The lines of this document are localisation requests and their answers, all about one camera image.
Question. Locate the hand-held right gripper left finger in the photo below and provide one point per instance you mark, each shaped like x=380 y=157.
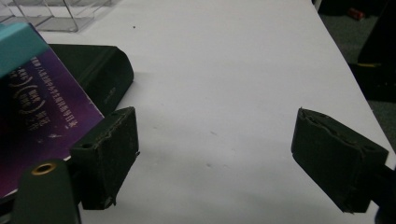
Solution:
x=106 y=161

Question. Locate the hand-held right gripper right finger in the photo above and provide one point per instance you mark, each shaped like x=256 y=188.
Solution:
x=336 y=158

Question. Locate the black hardcover book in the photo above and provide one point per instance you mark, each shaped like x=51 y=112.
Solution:
x=102 y=71

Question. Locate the clear acrylic book rack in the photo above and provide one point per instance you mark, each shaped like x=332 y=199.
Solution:
x=62 y=23

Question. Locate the black stand base yellow stripe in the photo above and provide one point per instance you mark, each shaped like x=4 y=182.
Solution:
x=381 y=81

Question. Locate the purple cover book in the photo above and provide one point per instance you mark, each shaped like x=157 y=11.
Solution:
x=46 y=109

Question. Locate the small red object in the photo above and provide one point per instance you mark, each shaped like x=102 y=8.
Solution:
x=355 y=13

